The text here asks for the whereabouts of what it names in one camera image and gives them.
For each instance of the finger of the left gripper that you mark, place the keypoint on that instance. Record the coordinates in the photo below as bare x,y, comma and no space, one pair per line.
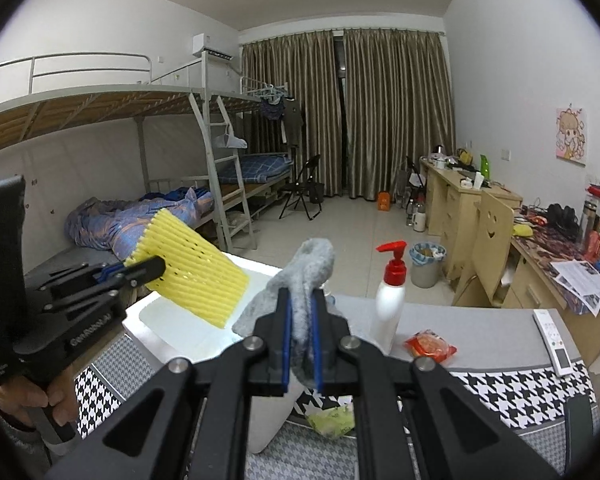
119,275

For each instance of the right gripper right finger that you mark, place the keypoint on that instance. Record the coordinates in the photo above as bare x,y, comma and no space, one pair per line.
414,419

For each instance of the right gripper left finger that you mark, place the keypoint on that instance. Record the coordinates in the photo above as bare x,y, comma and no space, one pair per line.
190,420

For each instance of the yellow foam fruit net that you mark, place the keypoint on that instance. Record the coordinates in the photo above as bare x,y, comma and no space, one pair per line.
197,276

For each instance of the grey fuzzy cloth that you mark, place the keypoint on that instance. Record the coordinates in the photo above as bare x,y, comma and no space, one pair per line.
309,269

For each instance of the person's left hand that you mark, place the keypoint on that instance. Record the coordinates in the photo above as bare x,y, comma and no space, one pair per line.
18,394

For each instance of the blue plaid quilt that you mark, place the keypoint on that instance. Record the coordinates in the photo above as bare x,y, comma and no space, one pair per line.
117,225

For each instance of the white foam box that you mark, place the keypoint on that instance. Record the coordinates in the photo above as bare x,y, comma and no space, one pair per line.
163,330

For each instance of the houndstooth table mat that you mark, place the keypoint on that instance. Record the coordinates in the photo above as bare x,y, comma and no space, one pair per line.
317,440

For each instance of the red snack packet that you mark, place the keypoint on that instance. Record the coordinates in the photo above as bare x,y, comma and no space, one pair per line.
428,344

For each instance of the white remote control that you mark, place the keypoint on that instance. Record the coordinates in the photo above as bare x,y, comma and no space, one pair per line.
555,346

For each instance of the white lotion pump bottle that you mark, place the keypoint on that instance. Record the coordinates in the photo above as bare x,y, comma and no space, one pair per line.
389,298

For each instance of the wooden smiley chair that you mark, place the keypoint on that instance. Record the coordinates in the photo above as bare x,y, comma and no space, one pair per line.
480,283

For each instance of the grey trash bin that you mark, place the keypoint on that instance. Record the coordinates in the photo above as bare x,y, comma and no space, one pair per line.
427,261

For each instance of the long patterned desk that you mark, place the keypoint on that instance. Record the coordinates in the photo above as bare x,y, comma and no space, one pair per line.
535,286

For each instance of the papers on desk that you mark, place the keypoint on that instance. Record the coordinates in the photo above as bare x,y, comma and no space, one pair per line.
582,279

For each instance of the white metal bunk bed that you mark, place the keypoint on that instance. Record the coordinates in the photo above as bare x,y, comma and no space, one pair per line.
80,125

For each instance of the yellow banana toy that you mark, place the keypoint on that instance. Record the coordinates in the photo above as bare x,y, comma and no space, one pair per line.
522,230

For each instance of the red lidded thermos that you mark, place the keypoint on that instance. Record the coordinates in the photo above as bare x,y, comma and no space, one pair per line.
590,216

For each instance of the wooden desk with drawers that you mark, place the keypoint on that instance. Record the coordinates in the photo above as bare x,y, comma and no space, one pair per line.
452,215

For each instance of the orange floor bottle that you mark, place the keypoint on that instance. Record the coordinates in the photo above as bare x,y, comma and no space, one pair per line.
384,201

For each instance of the green spray bottle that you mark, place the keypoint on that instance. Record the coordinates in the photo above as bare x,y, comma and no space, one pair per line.
485,167

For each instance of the brown curtains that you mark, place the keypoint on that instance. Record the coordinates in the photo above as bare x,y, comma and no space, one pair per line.
393,102

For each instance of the anime girl poster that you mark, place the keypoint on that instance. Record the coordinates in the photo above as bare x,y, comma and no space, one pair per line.
571,140

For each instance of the wall air conditioner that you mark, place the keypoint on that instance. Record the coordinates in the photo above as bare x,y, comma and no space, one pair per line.
203,43

